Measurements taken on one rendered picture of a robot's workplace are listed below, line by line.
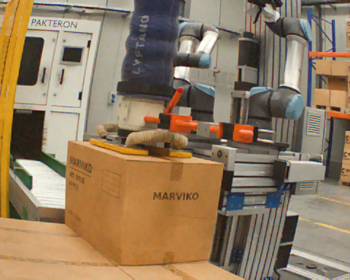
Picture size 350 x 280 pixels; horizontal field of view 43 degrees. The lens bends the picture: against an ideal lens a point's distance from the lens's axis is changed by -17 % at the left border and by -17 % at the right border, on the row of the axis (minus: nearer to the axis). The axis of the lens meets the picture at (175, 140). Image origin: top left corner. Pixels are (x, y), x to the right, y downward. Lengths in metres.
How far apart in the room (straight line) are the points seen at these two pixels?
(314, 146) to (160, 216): 1.11
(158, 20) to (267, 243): 1.29
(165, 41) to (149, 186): 0.58
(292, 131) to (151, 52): 0.93
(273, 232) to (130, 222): 1.05
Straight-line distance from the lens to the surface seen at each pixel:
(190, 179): 1.85
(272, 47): 2.47
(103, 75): 11.82
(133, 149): 1.87
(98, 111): 11.80
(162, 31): 1.99
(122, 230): 1.75
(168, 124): 1.80
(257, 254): 2.58
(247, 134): 1.52
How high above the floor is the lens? 1.11
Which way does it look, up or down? 3 degrees down
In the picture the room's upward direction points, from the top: 6 degrees clockwise
